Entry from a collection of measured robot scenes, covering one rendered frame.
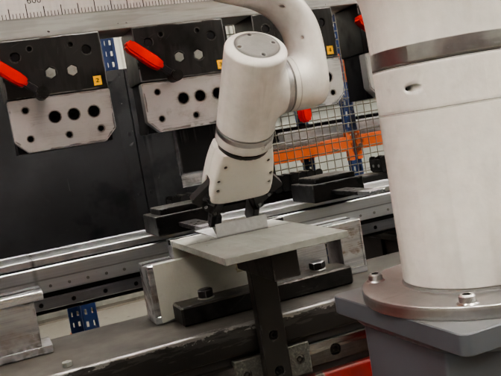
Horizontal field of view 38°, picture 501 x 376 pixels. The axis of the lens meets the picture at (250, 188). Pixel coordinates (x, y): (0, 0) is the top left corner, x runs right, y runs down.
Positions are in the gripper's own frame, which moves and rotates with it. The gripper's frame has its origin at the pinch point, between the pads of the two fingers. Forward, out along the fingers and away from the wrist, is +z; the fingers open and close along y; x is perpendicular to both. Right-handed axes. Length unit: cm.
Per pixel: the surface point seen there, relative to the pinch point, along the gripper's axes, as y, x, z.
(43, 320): 9, -264, 360
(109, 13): 13.3, -24.1, -24.1
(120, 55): -82, -386, 223
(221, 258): 9.5, 17.0, -11.4
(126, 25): 11.1, -22.7, -22.6
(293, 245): -0.2, 18.1, -12.0
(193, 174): 3.5, -9.6, -1.4
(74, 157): 15, -52, 27
